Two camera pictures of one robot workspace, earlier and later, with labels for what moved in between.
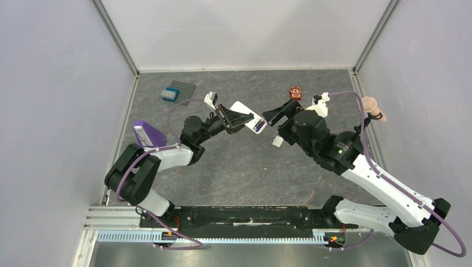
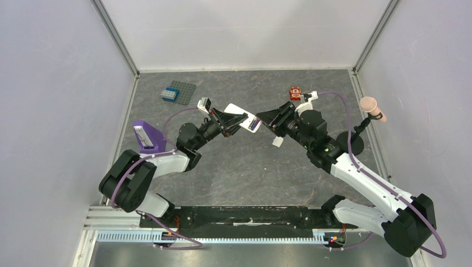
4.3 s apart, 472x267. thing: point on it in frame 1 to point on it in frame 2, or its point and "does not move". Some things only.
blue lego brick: x=173 y=89 does not move
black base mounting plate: x=252 y=217 does not move
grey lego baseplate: x=186 y=90 does not move
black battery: x=261 y=122 to x=251 y=124
